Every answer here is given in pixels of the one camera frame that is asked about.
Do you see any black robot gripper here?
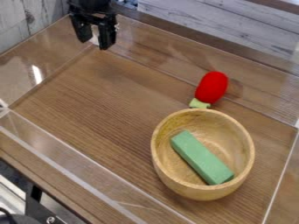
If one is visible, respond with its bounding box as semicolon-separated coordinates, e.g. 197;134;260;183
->
68;0;117;50

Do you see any red plush strawberry toy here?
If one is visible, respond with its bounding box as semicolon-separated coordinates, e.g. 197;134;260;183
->
189;71;229;109

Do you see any wooden bowl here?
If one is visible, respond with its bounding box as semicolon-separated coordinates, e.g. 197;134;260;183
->
151;108;255;201

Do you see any green rectangular block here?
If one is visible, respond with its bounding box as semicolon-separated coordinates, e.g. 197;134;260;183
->
171;130;235;186

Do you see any black table leg bracket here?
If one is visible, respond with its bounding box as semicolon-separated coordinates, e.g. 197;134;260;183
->
22;183;80;224

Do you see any black cable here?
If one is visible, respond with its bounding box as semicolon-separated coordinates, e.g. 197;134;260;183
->
0;206;21;224

